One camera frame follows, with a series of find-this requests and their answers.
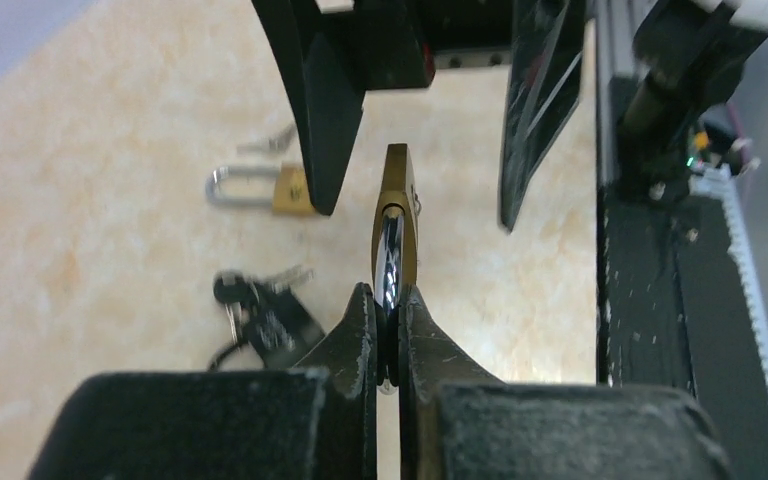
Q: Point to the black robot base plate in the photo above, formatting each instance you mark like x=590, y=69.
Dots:
x=679, y=300

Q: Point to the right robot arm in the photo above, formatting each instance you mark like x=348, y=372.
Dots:
x=694, y=53

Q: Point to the long-shackle brass padlock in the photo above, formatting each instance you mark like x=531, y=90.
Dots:
x=281, y=190

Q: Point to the black-headed keys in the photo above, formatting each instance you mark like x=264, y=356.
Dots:
x=243, y=295

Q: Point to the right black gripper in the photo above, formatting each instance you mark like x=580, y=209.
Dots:
x=328, y=56

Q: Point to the silver keys of brass padlock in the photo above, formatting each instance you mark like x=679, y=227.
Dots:
x=272, y=145

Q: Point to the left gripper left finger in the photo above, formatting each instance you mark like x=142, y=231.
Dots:
x=313, y=421

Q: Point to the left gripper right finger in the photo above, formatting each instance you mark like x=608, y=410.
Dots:
x=458, y=421

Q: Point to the black Kaijing padlock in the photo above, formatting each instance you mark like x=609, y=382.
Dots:
x=281, y=333

